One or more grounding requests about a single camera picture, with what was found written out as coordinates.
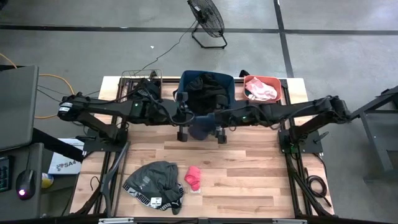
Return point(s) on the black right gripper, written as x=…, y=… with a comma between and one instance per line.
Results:
x=221, y=135

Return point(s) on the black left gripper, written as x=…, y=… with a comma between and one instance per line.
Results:
x=183, y=133

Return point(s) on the navy blue garment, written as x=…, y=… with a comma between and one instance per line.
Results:
x=202, y=129

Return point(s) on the pink knitted sock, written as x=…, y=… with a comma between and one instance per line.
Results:
x=192, y=177

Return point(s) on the large black garment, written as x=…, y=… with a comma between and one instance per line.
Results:
x=205, y=90

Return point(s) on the black Puma briefs striped waistband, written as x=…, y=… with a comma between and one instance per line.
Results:
x=149, y=87

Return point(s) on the light pink white garment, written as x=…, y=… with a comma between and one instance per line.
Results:
x=261, y=90

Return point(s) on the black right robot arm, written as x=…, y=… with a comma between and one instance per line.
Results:
x=295, y=109

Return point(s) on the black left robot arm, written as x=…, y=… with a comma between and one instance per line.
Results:
x=102, y=107

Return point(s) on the blue fabric storage bin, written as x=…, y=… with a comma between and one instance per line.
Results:
x=185, y=77

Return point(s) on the white handwritten socks card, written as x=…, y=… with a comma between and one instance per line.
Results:
x=196, y=190

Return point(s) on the black clamp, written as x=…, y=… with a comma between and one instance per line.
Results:
x=243, y=73
x=152, y=74

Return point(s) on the orange plastic tub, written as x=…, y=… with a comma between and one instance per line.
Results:
x=279, y=90

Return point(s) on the white paper tag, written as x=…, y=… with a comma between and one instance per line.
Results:
x=155, y=201

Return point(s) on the black floor fan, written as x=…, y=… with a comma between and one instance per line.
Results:
x=206, y=15

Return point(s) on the white cardboard box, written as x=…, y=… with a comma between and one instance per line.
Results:
x=63, y=165

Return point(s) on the black diagonal desk strut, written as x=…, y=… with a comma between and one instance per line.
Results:
x=56, y=144

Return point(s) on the yellow white ball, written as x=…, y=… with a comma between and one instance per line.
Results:
x=47, y=181

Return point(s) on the grey metal side table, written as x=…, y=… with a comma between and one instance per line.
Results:
x=379, y=137

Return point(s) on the black computer mouse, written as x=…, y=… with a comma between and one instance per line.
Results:
x=25, y=182

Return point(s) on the dark grey desk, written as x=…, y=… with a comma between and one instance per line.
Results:
x=18, y=152

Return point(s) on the grey monitor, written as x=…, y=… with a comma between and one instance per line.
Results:
x=17, y=105

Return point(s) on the black keyboard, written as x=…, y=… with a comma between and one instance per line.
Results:
x=4, y=174

